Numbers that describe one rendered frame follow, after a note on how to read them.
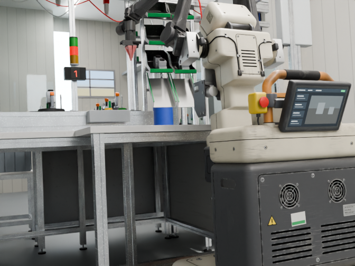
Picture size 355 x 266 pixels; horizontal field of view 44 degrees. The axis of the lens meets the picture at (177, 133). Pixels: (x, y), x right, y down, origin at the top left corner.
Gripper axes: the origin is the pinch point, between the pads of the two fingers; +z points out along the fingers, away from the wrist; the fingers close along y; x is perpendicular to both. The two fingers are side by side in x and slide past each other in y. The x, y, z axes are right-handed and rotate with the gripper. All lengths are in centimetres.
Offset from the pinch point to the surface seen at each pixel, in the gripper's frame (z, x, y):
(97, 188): 63, 37, 28
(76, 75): 5.4, -27.8, 23.9
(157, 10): -38, -37, -29
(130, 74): -11, -127, -36
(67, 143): 43, 7, 35
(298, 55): -23, -76, -166
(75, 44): -12.7, -28.6, 24.1
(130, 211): 79, 8, 5
